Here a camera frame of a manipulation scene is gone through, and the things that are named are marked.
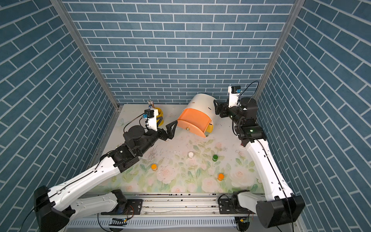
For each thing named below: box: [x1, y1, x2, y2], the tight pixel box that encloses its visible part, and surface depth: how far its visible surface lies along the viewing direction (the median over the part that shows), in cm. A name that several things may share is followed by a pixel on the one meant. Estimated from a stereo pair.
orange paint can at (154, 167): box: [150, 163, 158, 172], surface depth 88 cm
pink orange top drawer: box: [176, 108, 213, 139], surface depth 87 cm
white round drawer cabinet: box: [177, 93, 217, 139], surface depth 88 cm
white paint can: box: [187, 151, 195, 160], surface depth 93 cm
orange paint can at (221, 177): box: [217, 173, 225, 181], surface depth 84 cm
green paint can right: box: [212, 154, 219, 162], surface depth 91 cm
